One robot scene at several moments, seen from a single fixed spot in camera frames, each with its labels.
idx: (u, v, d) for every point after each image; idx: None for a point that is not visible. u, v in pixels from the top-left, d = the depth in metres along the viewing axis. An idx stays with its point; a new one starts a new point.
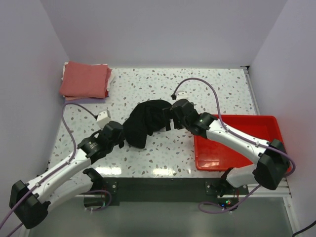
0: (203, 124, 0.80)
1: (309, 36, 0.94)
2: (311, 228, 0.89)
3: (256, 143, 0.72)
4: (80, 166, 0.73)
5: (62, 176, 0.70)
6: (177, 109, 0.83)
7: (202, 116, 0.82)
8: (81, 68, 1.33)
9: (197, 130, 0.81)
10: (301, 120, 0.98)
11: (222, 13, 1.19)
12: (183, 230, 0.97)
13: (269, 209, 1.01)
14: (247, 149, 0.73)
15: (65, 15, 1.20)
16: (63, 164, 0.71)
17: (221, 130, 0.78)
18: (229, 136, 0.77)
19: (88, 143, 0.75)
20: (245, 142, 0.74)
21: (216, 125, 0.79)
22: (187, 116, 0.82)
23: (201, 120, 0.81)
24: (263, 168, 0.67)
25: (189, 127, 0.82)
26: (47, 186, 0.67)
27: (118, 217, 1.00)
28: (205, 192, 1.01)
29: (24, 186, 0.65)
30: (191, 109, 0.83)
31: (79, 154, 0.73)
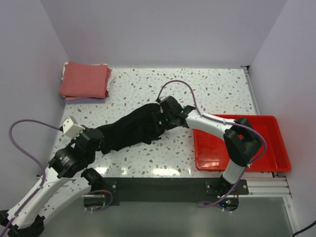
0: (183, 114, 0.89)
1: (308, 36, 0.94)
2: (311, 229, 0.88)
3: (222, 122, 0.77)
4: (57, 186, 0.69)
5: (37, 202, 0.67)
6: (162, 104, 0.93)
7: (185, 108, 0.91)
8: (81, 68, 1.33)
9: (180, 120, 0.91)
10: (301, 119, 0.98)
11: (221, 13, 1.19)
12: (183, 230, 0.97)
13: (269, 209, 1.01)
14: (217, 129, 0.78)
15: (66, 15, 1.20)
16: (35, 190, 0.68)
17: (197, 116, 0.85)
18: (204, 120, 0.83)
19: (61, 157, 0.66)
20: (215, 123, 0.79)
21: (194, 114, 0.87)
22: (171, 109, 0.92)
23: (182, 111, 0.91)
24: (229, 142, 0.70)
25: (174, 119, 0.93)
26: (24, 216, 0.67)
27: (118, 217, 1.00)
28: (205, 192, 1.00)
29: (5, 217, 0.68)
30: (175, 104, 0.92)
31: (51, 175, 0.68)
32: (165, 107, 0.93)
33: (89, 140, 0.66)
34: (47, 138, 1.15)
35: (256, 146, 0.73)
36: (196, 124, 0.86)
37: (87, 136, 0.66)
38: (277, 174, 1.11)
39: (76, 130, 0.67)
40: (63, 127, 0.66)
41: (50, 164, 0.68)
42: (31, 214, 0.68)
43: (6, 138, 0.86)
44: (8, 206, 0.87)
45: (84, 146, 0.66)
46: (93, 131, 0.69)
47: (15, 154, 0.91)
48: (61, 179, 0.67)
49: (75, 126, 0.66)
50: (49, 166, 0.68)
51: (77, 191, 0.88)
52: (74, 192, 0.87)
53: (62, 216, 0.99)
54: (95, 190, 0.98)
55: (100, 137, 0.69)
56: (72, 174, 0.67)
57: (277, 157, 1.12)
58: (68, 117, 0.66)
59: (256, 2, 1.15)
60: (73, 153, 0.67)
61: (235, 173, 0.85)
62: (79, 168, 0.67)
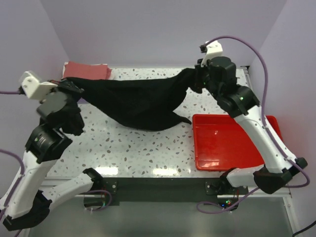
0: (241, 105, 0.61)
1: (308, 37, 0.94)
2: (311, 229, 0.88)
3: (285, 157, 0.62)
4: (39, 173, 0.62)
5: (22, 192, 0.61)
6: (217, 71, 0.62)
7: (243, 91, 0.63)
8: (81, 68, 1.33)
9: (231, 105, 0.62)
10: (301, 119, 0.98)
11: (221, 14, 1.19)
12: (183, 230, 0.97)
13: (268, 209, 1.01)
14: (273, 158, 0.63)
15: (65, 15, 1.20)
16: (18, 179, 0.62)
17: (258, 123, 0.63)
18: (263, 135, 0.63)
19: (36, 141, 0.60)
20: (275, 150, 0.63)
21: (254, 114, 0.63)
22: (225, 83, 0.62)
23: (242, 97, 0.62)
24: (279, 183, 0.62)
25: (219, 100, 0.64)
26: (13, 206, 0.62)
27: (117, 217, 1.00)
28: (205, 192, 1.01)
29: None
30: (232, 76, 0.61)
31: (29, 161, 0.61)
32: (219, 75, 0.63)
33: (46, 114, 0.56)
34: None
35: None
36: (246, 124, 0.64)
37: (45, 109, 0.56)
38: None
39: (45, 91, 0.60)
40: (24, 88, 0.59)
41: (27, 147, 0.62)
42: (21, 203, 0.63)
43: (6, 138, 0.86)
44: None
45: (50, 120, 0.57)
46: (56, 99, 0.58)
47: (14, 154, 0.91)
48: (42, 164, 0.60)
49: (41, 87, 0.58)
50: (27, 150, 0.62)
51: (81, 184, 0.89)
52: (78, 185, 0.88)
53: (62, 215, 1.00)
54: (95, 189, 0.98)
55: (63, 105, 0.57)
56: (60, 150, 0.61)
57: None
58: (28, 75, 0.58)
59: (256, 3, 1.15)
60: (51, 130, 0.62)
61: (240, 177, 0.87)
62: (63, 143, 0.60)
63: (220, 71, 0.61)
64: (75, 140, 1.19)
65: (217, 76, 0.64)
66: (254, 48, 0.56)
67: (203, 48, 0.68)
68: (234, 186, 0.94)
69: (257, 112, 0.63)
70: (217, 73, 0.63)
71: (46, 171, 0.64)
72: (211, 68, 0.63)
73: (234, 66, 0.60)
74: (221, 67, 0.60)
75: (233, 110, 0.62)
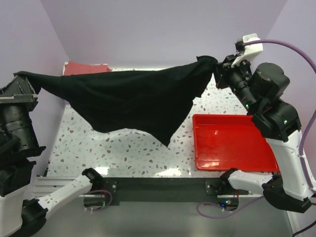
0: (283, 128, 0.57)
1: (309, 37, 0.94)
2: (311, 229, 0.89)
3: (311, 187, 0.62)
4: (9, 200, 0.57)
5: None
6: (269, 87, 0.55)
7: (286, 112, 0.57)
8: (81, 68, 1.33)
9: (270, 125, 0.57)
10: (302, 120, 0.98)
11: (221, 14, 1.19)
12: (183, 230, 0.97)
13: (269, 209, 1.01)
14: (298, 186, 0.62)
15: (66, 16, 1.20)
16: None
17: (294, 150, 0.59)
18: (296, 162, 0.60)
19: None
20: (303, 178, 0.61)
21: (294, 140, 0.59)
22: (270, 101, 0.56)
23: (285, 120, 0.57)
24: (296, 208, 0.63)
25: (258, 118, 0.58)
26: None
27: (118, 217, 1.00)
28: (205, 192, 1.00)
29: None
30: (279, 95, 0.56)
31: None
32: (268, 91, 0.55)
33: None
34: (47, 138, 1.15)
35: None
36: (281, 147, 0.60)
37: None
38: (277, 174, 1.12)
39: None
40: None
41: None
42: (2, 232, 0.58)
43: None
44: None
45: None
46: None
47: None
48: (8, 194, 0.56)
49: None
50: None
51: (79, 188, 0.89)
52: (75, 188, 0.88)
53: (62, 215, 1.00)
54: (95, 190, 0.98)
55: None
56: (21, 177, 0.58)
57: None
58: None
59: (256, 3, 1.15)
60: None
61: (243, 181, 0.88)
62: (19, 174, 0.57)
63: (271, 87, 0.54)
64: (75, 141, 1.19)
65: (262, 91, 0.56)
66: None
67: (239, 46, 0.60)
68: (234, 187, 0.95)
69: (296, 137, 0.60)
70: (263, 89, 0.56)
71: (17, 197, 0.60)
72: (260, 81, 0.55)
73: (287, 82, 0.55)
74: (275, 84, 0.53)
75: (273, 131, 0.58)
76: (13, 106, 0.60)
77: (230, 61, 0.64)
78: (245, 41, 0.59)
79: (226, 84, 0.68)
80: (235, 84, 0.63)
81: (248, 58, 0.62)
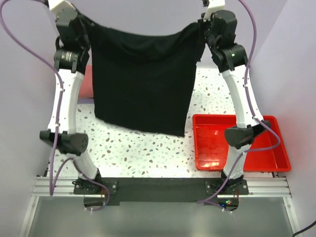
0: (231, 59, 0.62)
1: (308, 37, 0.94)
2: (310, 229, 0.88)
3: (253, 115, 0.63)
4: (76, 86, 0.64)
5: (69, 104, 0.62)
6: (218, 23, 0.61)
7: (236, 48, 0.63)
8: None
9: (222, 58, 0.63)
10: (301, 120, 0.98)
11: None
12: (184, 230, 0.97)
13: (268, 208, 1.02)
14: (242, 114, 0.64)
15: None
16: (60, 95, 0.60)
17: (240, 80, 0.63)
18: (240, 90, 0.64)
19: (62, 56, 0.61)
20: (247, 106, 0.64)
21: (241, 71, 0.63)
22: (223, 37, 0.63)
23: (233, 53, 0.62)
24: (237, 135, 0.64)
25: (214, 54, 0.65)
26: (66, 120, 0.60)
27: (118, 217, 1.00)
28: (205, 192, 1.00)
29: (49, 132, 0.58)
30: (231, 32, 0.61)
31: (63, 75, 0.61)
32: (219, 27, 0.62)
33: (63, 33, 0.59)
34: None
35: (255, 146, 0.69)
36: (229, 79, 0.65)
37: (62, 23, 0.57)
38: (277, 174, 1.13)
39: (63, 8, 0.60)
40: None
41: (56, 67, 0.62)
42: (70, 117, 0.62)
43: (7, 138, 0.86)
44: (9, 208, 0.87)
45: (71, 36, 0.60)
46: (69, 11, 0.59)
47: (15, 155, 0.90)
48: (77, 73, 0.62)
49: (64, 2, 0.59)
50: (57, 69, 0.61)
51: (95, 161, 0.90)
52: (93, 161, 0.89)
53: (62, 215, 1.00)
54: (98, 183, 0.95)
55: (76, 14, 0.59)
56: (85, 62, 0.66)
57: (277, 158, 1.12)
58: None
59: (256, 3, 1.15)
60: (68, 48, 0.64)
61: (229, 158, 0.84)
62: (84, 56, 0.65)
63: (221, 25, 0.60)
64: None
65: (217, 30, 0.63)
66: (253, 18, 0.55)
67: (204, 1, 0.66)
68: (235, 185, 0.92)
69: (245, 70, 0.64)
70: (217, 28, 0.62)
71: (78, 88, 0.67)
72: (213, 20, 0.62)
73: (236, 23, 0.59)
74: (223, 21, 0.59)
75: (222, 64, 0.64)
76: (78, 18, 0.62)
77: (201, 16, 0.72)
78: None
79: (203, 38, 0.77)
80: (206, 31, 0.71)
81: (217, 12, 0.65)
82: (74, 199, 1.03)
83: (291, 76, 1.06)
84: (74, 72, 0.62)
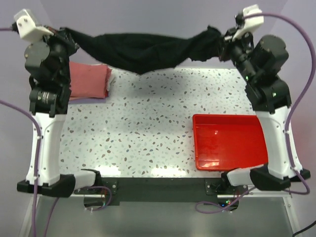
0: (272, 99, 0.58)
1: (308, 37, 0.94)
2: (311, 229, 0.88)
3: (293, 166, 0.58)
4: (55, 129, 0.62)
5: (49, 152, 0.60)
6: (263, 56, 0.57)
7: (279, 86, 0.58)
8: (80, 67, 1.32)
9: (259, 97, 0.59)
10: (301, 120, 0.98)
11: None
12: (184, 230, 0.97)
13: (269, 208, 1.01)
14: (280, 164, 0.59)
15: None
16: (38, 143, 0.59)
17: (280, 125, 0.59)
18: (279, 137, 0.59)
19: (39, 98, 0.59)
20: (285, 156, 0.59)
21: (281, 115, 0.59)
22: (265, 73, 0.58)
23: (274, 94, 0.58)
24: (274, 186, 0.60)
25: (252, 87, 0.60)
26: (46, 171, 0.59)
27: (118, 216, 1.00)
28: (205, 192, 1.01)
29: (28, 184, 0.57)
30: (276, 68, 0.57)
31: (41, 121, 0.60)
32: (263, 60, 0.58)
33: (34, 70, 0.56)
34: None
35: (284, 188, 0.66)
36: (267, 122, 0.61)
37: (32, 63, 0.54)
38: None
39: (38, 35, 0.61)
40: (19, 27, 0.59)
41: (32, 111, 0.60)
42: (50, 166, 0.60)
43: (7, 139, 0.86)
44: (9, 209, 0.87)
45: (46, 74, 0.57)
46: (40, 47, 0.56)
47: (14, 157, 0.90)
48: (56, 116, 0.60)
49: (35, 30, 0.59)
50: (33, 113, 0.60)
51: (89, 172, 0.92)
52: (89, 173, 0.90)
53: (62, 215, 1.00)
54: (97, 185, 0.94)
55: (49, 51, 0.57)
56: (65, 101, 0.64)
57: None
58: (25, 15, 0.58)
59: None
60: (45, 87, 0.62)
61: (239, 175, 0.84)
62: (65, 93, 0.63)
63: (268, 58, 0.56)
64: (75, 141, 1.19)
65: (260, 61, 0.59)
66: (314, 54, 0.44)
67: (239, 20, 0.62)
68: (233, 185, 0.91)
69: (285, 114, 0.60)
70: (263, 53, 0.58)
71: (59, 131, 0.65)
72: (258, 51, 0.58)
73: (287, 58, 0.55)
74: (273, 56, 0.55)
75: (260, 102, 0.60)
76: (58, 46, 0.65)
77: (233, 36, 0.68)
78: (245, 14, 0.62)
79: (227, 55, 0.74)
80: (237, 58, 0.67)
81: (253, 27, 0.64)
82: (75, 199, 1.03)
83: (296, 76, 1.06)
84: (53, 116, 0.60)
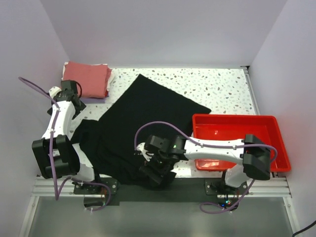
0: (178, 149, 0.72)
1: (308, 37, 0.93)
2: (310, 229, 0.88)
3: (233, 147, 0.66)
4: (70, 110, 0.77)
5: (64, 119, 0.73)
6: (151, 148, 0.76)
7: (174, 141, 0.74)
8: (81, 68, 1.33)
9: (176, 155, 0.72)
10: (301, 120, 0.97)
11: (222, 14, 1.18)
12: (184, 230, 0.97)
13: (268, 208, 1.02)
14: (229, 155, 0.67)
15: (66, 15, 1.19)
16: (56, 112, 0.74)
17: (197, 147, 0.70)
18: (208, 149, 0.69)
19: (59, 97, 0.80)
20: (223, 149, 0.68)
21: (191, 146, 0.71)
22: (161, 149, 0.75)
23: (175, 145, 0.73)
24: (251, 168, 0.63)
25: (167, 158, 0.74)
26: (61, 128, 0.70)
27: (117, 217, 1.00)
28: (205, 192, 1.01)
29: (43, 139, 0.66)
30: (160, 142, 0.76)
31: (60, 103, 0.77)
32: (155, 151, 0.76)
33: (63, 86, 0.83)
34: None
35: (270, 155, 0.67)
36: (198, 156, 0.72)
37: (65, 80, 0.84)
38: (277, 174, 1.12)
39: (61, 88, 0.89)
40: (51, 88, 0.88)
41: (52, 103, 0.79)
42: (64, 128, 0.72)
43: (7, 138, 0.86)
44: (9, 208, 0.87)
45: (69, 89, 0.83)
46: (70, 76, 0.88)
47: (15, 155, 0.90)
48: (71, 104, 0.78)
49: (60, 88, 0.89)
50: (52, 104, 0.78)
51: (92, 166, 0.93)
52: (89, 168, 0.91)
53: (62, 215, 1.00)
54: (97, 184, 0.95)
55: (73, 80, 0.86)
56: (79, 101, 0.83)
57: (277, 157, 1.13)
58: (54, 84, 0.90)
59: (257, 3, 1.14)
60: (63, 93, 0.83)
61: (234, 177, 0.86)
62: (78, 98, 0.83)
63: (152, 146, 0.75)
64: None
65: (155, 151, 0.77)
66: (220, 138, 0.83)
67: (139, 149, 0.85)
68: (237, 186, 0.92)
69: (190, 141, 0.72)
70: (152, 150, 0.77)
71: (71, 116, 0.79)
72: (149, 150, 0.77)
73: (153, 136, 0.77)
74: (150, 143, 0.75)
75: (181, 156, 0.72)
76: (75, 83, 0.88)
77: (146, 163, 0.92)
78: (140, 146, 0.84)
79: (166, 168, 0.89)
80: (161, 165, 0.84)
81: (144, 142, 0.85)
82: (74, 199, 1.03)
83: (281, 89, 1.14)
84: (68, 100, 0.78)
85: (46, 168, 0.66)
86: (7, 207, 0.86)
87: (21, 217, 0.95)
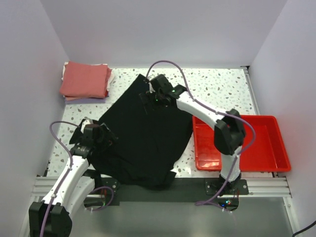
0: (175, 95, 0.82)
1: (309, 36, 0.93)
2: (310, 229, 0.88)
3: (215, 112, 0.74)
4: (80, 170, 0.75)
5: (71, 180, 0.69)
6: (152, 82, 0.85)
7: (177, 88, 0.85)
8: (81, 68, 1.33)
9: (170, 99, 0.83)
10: (302, 120, 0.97)
11: (222, 14, 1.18)
12: (184, 230, 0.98)
13: (268, 208, 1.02)
14: (208, 117, 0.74)
15: (66, 15, 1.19)
16: (66, 171, 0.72)
17: (189, 99, 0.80)
18: (195, 105, 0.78)
19: (78, 148, 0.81)
20: (207, 110, 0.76)
21: (185, 96, 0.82)
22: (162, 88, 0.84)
23: (174, 90, 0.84)
24: (220, 133, 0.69)
25: (163, 97, 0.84)
26: (63, 194, 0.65)
27: (118, 217, 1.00)
28: (205, 192, 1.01)
29: (42, 203, 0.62)
30: (166, 83, 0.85)
31: (75, 161, 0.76)
32: (155, 85, 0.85)
33: (85, 133, 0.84)
34: (45, 138, 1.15)
35: (241, 137, 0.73)
36: (184, 105, 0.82)
37: (88, 128, 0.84)
38: (277, 174, 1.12)
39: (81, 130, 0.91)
40: None
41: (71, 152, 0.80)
42: (68, 192, 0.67)
43: (7, 138, 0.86)
44: (9, 208, 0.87)
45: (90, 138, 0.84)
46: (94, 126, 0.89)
47: (14, 155, 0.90)
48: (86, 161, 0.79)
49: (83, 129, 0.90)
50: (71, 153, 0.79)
51: (85, 186, 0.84)
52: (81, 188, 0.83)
53: None
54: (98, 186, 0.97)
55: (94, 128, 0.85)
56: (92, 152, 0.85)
57: (277, 157, 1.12)
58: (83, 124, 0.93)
59: (257, 3, 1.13)
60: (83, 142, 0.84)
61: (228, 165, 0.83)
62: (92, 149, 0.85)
63: (156, 82, 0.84)
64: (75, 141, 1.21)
65: (155, 86, 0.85)
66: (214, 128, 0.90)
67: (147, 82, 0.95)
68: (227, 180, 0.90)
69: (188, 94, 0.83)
70: (154, 85, 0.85)
71: (80, 175, 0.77)
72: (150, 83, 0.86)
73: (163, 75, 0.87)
74: (157, 79, 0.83)
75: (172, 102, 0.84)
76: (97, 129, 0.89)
77: (146, 92, 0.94)
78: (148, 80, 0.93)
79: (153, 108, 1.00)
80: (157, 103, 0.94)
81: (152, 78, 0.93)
82: None
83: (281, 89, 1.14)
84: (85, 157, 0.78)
85: (35, 230, 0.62)
86: (7, 207, 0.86)
87: (21, 218, 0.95)
